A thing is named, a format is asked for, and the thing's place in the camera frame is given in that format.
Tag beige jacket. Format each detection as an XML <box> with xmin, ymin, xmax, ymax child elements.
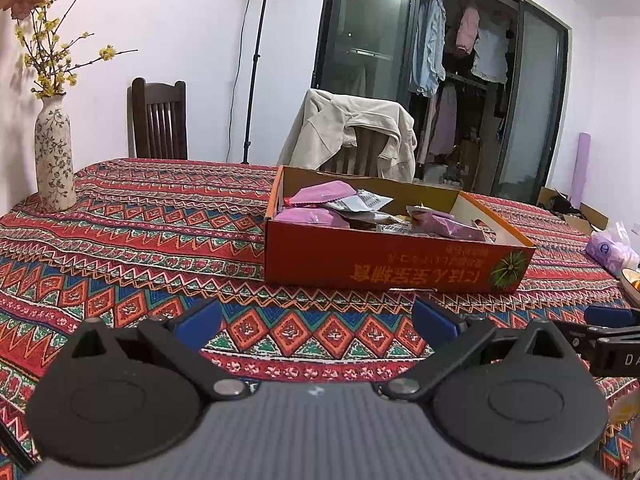
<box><xmin>276</xmin><ymin>88</ymin><xmax>418</xmax><ymax>183</ymax></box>

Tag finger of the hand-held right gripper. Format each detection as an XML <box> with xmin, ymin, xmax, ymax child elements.
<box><xmin>584</xmin><ymin>305</ymin><xmax>637</xmax><ymax>327</ymax></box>
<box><xmin>556</xmin><ymin>319</ymin><xmax>640</xmax><ymax>348</ymax></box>

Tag floral ceramic vase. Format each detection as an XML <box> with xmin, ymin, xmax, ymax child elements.
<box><xmin>34</xmin><ymin>92</ymin><xmax>77</xmax><ymax>212</ymax></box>

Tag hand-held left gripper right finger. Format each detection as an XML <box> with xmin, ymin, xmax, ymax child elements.
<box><xmin>382</xmin><ymin>296</ymin><xmax>566</xmax><ymax>403</ymax></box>

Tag brown wooden chair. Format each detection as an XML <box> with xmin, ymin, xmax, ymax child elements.
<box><xmin>320</xmin><ymin>127</ymin><xmax>391</xmax><ymax>177</ymax></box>

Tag thin black cable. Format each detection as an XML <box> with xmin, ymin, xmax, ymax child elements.
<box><xmin>225</xmin><ymin>0</ymin><xmax>251</xmax><ymax>161</ymax></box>

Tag purple yoga mat roll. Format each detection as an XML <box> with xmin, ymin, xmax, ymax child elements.
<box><xmin>571</xmin><ymin>132</ymin><xmax>592</xmax><ymax>208</ymax></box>

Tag beige bowl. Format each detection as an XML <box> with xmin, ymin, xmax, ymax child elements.
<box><xmin>619</xmin><ymin>269</ymin><xmax>640</xmax><ymax>307</ymax></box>

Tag dark wooden chair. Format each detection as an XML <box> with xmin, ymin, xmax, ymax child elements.
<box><xmin>127</xmin><ymin>77</ymin><xmax>188</xmax><ymax>161</ymax></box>

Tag pile of snack packets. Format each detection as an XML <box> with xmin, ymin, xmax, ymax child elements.
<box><xmin>276</xmin><ymin>180</ymin><xmax>497</xmax><ymax>243</ymax></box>

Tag yellow flower branches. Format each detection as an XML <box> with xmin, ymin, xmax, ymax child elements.
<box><xmin>14</xmin><ymin>0</ymin><xmax>138</xmax><ymax>98</ymax></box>

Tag sliding glass door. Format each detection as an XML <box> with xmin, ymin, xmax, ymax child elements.
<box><xmin>311</xmin><ymin>0</ymin><xmax>571</xmax><ymax>203</ymax></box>

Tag purple tissue pack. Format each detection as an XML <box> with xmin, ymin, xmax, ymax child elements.
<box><xmin>585</xmin><ymin>222</ymin><xmax>640</xmax><ymax>278</ymax></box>

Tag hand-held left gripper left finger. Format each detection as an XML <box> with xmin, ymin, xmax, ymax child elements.
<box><xmin>70</xmin><ymin>297</ymin><xmax>251</xmax><ymax>403</ymax></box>

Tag hanging light blue shirt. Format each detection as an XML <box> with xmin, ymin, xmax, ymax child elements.
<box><xmin>410</xmin><ymin>0</ymin><xmax>447</xmax><ymax>97</ymax></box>

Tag hanging white garment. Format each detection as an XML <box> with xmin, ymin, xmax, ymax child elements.
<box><xmin>471</xmin><ymin>15</ymin><xmax>511</xmax><ymax>83</ymax></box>

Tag black studio light stand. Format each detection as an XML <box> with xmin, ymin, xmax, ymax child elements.
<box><xmin>241</xmin><ymin>0</ymin><xmax>281</xmax><ymax>165</ymax></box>

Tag hanging lilac garment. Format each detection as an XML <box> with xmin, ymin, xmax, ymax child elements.
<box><xmin>425</xmin><ymin>82</ymin><xmax>458</xmax><ymax>158</ymax></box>

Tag red cardboard box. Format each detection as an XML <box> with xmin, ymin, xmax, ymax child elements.
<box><xmin>264</xmin><ymin>165</ymin><xmax>537</xmax><ymax>295</ymax></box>

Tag hanging pink garment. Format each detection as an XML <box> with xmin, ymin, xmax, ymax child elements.
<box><xmin>456</xmin><ymin>2</ymin><xmax>481</xmax><ymax>56</ymax></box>

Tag brown cardboard box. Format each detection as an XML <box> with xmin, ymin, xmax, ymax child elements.
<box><xmin>537</xmin><ymin>186</ymin><xmax>609</xmax><ymax>235</ymax></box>

